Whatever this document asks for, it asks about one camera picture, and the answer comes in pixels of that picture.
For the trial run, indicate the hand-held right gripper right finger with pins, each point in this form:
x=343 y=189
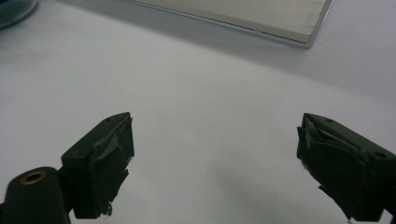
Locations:
x=345 y=174

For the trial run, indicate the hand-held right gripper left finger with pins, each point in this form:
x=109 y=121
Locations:
x=102 y=165

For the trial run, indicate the dark round glass dish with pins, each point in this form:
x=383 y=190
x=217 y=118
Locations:
x=14 y=11

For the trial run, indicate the flat grey metal-edged board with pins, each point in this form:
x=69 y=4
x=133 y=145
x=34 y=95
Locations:
x=249 y=15

